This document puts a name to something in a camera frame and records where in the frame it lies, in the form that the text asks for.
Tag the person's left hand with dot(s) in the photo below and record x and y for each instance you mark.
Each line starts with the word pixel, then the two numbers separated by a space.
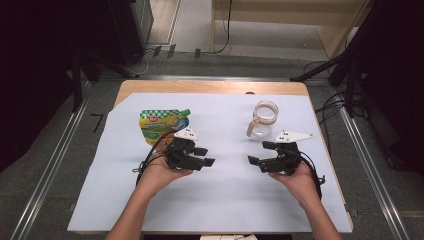
pixel 158 176

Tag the light wooden shelf unit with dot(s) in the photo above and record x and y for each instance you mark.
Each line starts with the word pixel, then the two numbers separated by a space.
pixel 333 33

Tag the glass jar with beige lid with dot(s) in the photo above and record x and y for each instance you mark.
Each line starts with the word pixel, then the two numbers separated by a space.
pixel 263 130

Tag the yellow green seasoning pouch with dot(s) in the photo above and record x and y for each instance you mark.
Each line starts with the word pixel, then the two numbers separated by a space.
pixel 156 125

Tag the white cloth mat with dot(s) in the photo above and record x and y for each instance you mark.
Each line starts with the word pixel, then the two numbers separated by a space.
pixel 216 200

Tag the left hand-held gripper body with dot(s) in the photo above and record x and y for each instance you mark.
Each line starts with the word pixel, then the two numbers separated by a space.
pixel 180 156

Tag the black stand legs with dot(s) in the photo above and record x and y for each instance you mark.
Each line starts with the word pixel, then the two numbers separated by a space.
pixel 77 83
pixel 350 86

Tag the dark curtain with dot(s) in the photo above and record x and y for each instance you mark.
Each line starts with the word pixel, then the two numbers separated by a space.
pixel 396 83
pixel 30 83

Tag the black cabinet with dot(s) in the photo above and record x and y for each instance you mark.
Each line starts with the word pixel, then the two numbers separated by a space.
pixel 123 30

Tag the metal floor rail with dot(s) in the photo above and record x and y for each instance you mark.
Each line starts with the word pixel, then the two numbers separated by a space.
pixel 373 173
pixel 46 176

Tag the person's right hand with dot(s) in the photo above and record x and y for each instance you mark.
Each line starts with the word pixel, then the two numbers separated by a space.
pixel 301 185

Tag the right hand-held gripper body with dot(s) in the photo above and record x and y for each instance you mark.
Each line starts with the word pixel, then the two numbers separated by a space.
pixel 286 160

